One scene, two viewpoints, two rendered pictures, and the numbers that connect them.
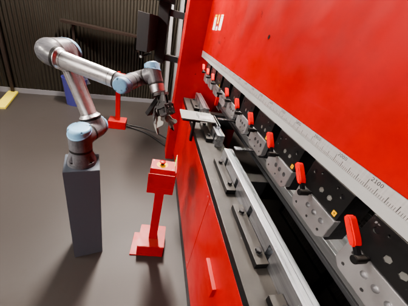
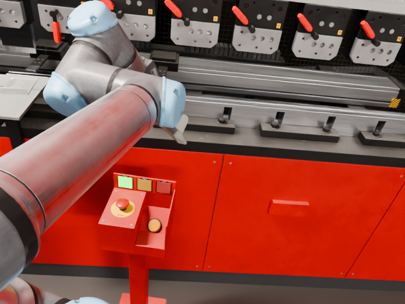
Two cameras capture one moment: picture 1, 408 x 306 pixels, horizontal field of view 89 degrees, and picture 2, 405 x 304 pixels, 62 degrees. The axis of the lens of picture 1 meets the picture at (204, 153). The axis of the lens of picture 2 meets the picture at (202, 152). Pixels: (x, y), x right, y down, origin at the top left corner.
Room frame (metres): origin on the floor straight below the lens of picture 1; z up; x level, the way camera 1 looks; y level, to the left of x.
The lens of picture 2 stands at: (0.74, 0.88, 1.55)
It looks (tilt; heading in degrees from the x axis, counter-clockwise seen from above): 37 degrees down; 282
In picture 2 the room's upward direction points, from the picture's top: 8 degrees clockwise
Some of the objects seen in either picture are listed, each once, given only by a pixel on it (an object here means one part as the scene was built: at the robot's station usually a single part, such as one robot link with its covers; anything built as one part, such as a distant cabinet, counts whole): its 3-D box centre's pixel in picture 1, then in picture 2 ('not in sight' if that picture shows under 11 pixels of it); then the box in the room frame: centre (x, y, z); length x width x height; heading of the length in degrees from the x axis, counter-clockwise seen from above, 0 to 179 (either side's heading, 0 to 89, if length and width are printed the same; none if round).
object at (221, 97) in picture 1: (229, 93); (67, 2); (1.44, -0.06, 1.26); 0.15 x 0.09 x 0.17; 18
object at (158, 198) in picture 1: (156, 211); (139, 280); (1.06, 0.22, 0.39); 0.06 x 0.06 x 0.54; 12
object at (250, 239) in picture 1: (247, 232); (298, 133); (0.64, -0.27, 0.89); 0.30 x 0.05 x 0.03; 18
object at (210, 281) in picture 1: (209, 276); (288, 208); (0.59, -0.18, 0.59); 0.15 x 0.02 x 0.07; 18
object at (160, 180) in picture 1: (163, 172); (138, 215); (1.06, 0.22, 0.75); 0.20 x 0.16 x 0.18; 12
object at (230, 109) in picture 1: (238, 103); (132, 9); (1.25, -0.13, 1.26); 0.15 x 0.09 x 0.17; 18
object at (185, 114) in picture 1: (197, 116); (7, 95); (1.56, 0.13, 1.00); 0.26 x 0.18 x 0.01; 108
